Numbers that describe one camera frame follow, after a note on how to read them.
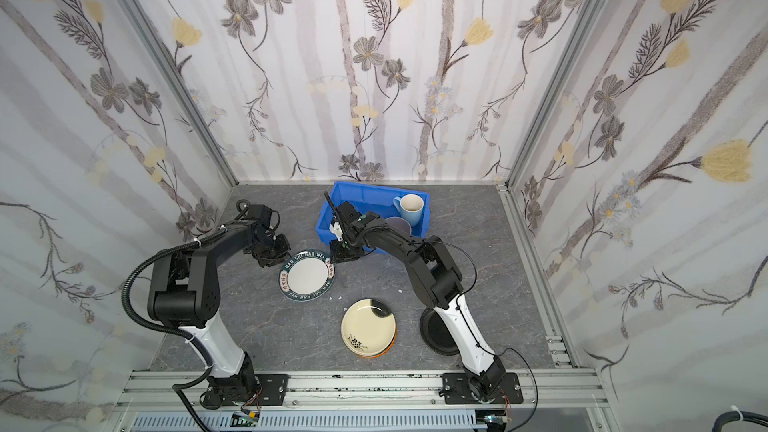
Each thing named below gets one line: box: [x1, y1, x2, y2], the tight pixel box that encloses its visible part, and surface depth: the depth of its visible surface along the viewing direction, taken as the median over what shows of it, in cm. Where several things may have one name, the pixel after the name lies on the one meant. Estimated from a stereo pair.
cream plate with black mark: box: [341, 298, 397, 357], surface depth 84 cm
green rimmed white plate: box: [278, 250, 335, 303], surface depth 95 cm
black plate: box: [419, 307, 460, 356], surface depth 83 cm
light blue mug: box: [393, 194, 424, 227], surface depth 103 cm
